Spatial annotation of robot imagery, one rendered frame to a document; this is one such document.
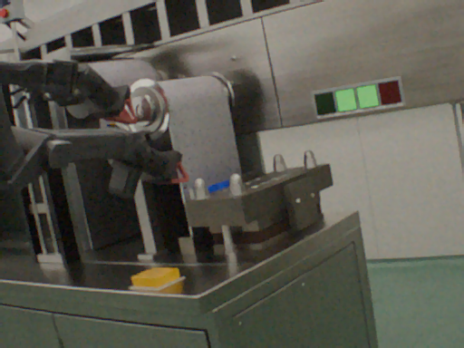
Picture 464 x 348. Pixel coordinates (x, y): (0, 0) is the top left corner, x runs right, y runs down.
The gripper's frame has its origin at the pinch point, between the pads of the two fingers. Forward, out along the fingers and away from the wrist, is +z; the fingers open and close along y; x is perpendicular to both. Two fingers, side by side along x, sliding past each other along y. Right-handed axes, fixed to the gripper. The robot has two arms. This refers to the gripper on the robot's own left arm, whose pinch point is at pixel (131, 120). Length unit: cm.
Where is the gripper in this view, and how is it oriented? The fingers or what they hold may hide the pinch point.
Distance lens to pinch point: 154.1
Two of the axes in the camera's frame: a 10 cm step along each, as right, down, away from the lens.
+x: 2.2, -8.6, 4.7
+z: 4.9, 5.1, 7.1
